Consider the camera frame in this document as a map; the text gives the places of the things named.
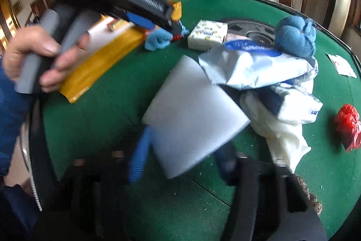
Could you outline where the white cloth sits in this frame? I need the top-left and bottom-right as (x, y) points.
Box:
(240, 89), (312, 174)

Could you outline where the blue label wet wipes pack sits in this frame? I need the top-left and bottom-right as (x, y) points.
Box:
(198, 37), (319, 89)

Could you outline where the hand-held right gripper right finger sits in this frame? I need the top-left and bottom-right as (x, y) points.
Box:
(217, 142), (328, 241)

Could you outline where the small blue towel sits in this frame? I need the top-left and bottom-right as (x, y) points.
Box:
(145, 23), (190, 51)

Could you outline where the person's left hand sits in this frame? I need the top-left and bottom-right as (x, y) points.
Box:
(3, 26), (91, 92)

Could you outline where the white foam block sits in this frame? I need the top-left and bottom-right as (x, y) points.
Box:
(142, 55), (251, 180)

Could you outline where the yellow cardboard box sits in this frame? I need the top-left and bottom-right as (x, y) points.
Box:
(59, 0), (183, 104)

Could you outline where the white plastic packet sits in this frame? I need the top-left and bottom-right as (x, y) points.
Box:
(259, 84), (324, 124)

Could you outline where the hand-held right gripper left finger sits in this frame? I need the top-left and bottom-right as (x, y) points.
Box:
(37, 126), (154, 241)

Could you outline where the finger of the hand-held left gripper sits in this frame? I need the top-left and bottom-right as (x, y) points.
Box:
(125, 8), (183, 35)

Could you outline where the white paper packet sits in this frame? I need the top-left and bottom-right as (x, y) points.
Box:
(325, 53), (357, 78)

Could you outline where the red plastic bag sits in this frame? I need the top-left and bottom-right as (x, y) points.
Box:
(334, 104), (361, 152)

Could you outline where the lemon print tissue pack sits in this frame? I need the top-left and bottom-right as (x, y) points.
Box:
(187, 20), (229, 51)

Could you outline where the round table control panel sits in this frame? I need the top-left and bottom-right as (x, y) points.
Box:
(226, 18), (277, 47)

